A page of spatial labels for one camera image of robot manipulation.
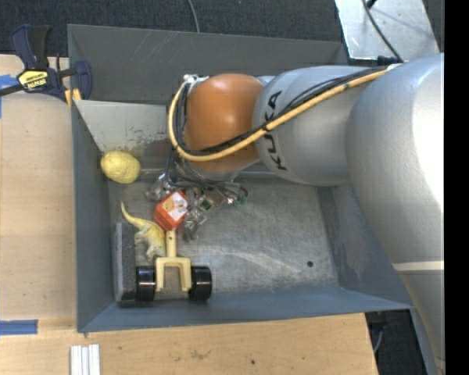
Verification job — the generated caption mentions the yellow toy dinosaur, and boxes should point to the yellow toy dinosaur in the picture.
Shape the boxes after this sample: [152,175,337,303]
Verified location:
[120,200,169,262]

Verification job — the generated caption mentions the orange box with picture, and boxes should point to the orange box with picture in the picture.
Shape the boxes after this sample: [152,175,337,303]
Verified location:
[153,190,189,232]

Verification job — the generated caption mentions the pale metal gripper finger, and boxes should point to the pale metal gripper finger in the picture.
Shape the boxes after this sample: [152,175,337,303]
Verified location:
[145,173,174,203]
[182,207,209,243]

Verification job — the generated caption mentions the grey foam block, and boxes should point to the grey foam block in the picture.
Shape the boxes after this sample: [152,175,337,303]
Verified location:
[114,221,158,305]

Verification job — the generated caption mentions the beige toy cart black wheels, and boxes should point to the beige toy cart black wheels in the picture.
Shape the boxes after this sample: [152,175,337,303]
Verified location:
[134,228,213,303]

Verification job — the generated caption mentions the yellow textured egg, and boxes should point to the yellow textured egg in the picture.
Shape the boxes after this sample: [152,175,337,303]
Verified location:
[99,150,143,185]

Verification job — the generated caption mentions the pale wood board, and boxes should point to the pale wood board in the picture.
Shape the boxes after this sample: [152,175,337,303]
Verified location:
[0,55,79,322]

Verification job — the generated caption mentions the grey metal bin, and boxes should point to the grey metal bin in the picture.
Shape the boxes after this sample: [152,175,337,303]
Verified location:
[66,23,415,334]

